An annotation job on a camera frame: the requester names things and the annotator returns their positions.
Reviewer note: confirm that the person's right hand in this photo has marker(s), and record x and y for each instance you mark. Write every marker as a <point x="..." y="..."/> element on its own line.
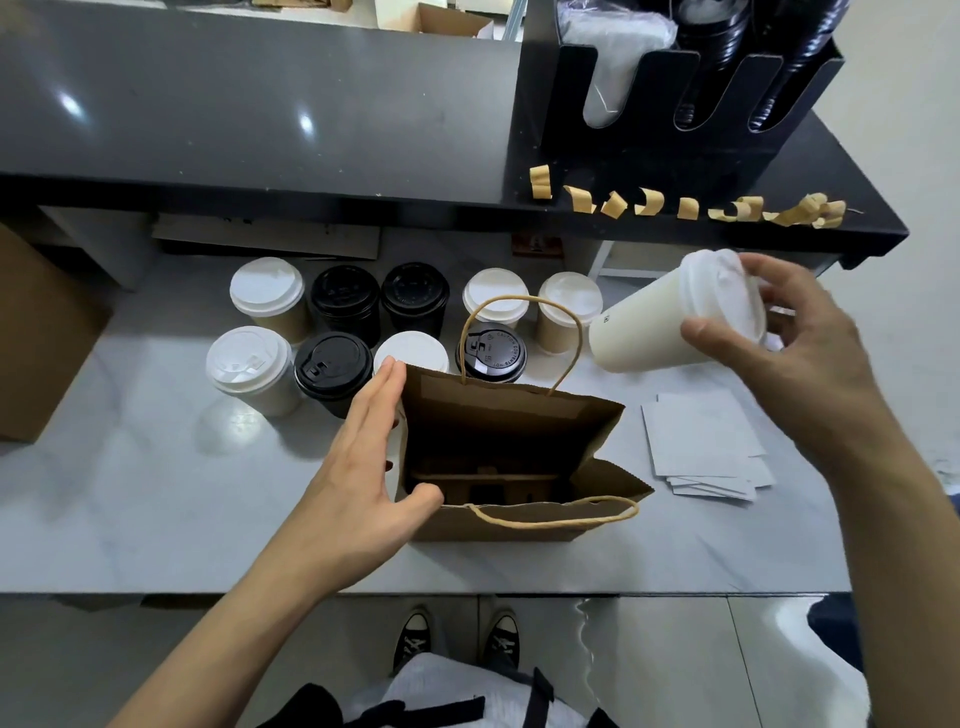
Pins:
<point x="818" y="383"/>

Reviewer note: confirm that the person's left hand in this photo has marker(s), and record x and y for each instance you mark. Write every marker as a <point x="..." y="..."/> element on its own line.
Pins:
<point x="353" y="503"/>

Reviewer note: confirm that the stack of white paper sheets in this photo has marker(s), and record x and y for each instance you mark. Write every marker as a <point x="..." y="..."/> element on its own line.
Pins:
<point x="698" y="443"/>

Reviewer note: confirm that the group of lidded coffee cups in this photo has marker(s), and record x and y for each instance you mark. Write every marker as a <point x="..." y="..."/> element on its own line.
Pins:
<point x="248" y="360"/>

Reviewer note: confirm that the brown paper bag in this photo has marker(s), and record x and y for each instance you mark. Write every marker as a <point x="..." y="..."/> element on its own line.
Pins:
<point x="510" y="420"/>
<point x="38" y="338"/>

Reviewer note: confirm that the white cup with white lid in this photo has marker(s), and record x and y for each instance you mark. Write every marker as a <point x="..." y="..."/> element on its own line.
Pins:
<point x="645" y="330"/>

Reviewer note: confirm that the person's left forearm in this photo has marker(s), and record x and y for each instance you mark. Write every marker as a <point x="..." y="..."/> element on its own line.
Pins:
<point x="225" y="645"/>

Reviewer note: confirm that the person's left shoe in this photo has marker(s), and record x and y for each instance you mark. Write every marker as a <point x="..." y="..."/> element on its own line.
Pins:
<point x="414" y="642"/>

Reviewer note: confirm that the person's shoe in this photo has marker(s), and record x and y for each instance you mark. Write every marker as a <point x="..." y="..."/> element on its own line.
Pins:
<point x="414" y="642"/>
<point x="503" y="642"/>

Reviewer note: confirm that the person's white shirt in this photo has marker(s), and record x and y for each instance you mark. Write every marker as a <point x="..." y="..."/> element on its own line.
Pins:
<point x="450" y="683"/>

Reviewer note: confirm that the person's right shoe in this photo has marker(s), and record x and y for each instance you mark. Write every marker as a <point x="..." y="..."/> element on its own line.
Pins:
<point x="503" y="642"/>

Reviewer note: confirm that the black body harness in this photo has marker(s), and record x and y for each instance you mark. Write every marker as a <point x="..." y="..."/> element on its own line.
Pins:
<point x="300" y="705"/>

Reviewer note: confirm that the black acrylic organizer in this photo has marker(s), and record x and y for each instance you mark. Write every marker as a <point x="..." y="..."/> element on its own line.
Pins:
<point x="630" y="150"/>

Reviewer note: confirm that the row of tan tape strips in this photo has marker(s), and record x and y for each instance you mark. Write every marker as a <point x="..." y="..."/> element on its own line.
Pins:
<point x="540" y="182"/>

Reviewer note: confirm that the white support panel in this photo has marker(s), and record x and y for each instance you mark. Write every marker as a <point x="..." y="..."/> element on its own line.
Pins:
<point x="98" y="240"/>

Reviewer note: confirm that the plastic wrapped white pack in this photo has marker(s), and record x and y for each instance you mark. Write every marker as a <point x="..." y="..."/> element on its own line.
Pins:
<point x="615" y="53"/>

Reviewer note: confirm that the white box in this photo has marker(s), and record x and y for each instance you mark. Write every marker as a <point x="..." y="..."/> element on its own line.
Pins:
<point x="398" y="15"/>

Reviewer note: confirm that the cardboard box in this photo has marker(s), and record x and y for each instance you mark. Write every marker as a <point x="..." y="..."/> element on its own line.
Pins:
<point x="458" y="21"/>

